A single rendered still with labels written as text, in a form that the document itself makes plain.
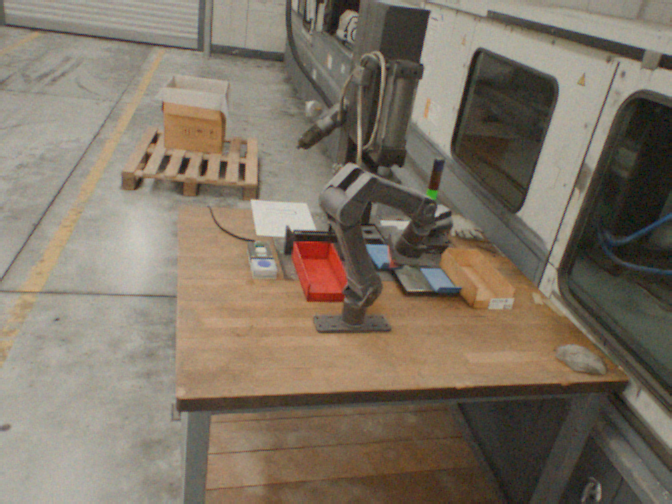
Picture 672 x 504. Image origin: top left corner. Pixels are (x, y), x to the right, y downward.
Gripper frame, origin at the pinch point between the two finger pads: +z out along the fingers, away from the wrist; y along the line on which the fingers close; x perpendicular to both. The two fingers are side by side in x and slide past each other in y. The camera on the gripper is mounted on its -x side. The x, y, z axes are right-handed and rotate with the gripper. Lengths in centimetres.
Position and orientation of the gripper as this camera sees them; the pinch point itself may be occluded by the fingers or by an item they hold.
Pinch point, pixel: (392, 264)
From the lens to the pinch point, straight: 163.4
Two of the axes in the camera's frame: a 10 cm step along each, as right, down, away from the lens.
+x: -9.5, -0.3, -3.1
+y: -1.4, -8.5, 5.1
